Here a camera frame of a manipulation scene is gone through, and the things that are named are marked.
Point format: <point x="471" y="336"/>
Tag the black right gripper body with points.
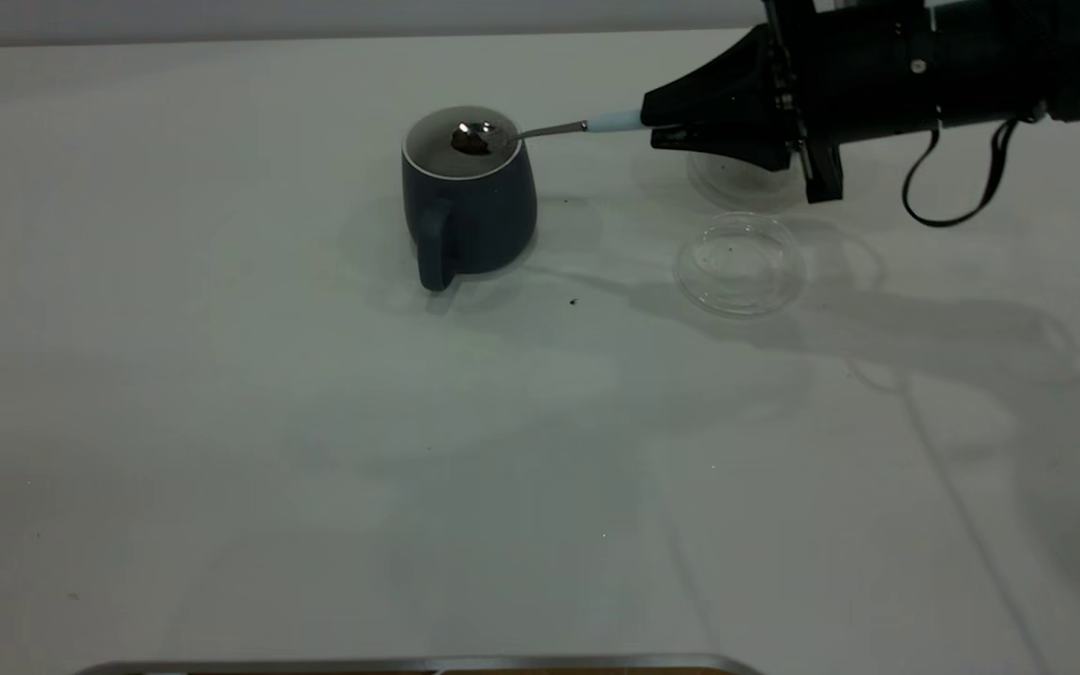
<point x="859" y="75"/>

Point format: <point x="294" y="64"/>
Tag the silver metal frame bar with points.
<point x="315" y="667"/>

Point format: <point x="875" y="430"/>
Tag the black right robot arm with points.
<point x="1018" y="56"/>

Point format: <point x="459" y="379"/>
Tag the dark grey ceramic mug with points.
<point x="484" y="216"/>

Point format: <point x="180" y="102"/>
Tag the clear round glass dish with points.
<point x="737" y="291"/>

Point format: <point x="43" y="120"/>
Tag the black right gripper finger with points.
<point x="727" y="89"/>
<point x="746" y="145"/>

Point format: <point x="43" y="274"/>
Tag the small coffee bean clump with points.
<point x="471" y="142"/>

